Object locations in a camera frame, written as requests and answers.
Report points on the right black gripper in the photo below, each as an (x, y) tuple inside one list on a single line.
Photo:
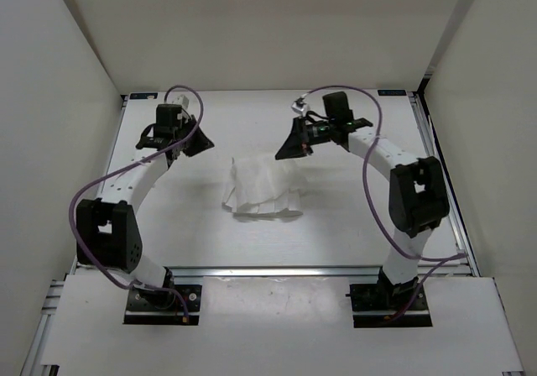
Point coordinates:
[(297, 144)]

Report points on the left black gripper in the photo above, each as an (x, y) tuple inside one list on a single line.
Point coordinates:
[(202, 144)]

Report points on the white pleated skirt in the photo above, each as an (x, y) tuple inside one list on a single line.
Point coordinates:
[(261, 186)]

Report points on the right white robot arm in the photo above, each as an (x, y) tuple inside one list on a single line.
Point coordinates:
[(417, 196)]

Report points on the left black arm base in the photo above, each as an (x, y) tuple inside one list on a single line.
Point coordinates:
[(153, 308)]

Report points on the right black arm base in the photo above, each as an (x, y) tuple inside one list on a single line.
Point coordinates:
[(372, 308)]

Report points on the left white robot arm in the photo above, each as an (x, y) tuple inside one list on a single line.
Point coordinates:
[(108, 236)]

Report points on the left blue corner sticker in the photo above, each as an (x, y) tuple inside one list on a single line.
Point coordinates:
[(143, 95)]

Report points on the blue corner sticker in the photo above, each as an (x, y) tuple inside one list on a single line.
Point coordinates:
[(391, 93), (143, 95)]

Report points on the right blue corner sticker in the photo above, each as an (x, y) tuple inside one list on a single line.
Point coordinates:
[(391, 93)]

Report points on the white foam front board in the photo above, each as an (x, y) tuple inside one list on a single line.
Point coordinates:
[(281, 327)]

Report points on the aluminium table edge rail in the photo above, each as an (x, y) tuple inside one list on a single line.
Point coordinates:
[(264, 271)]

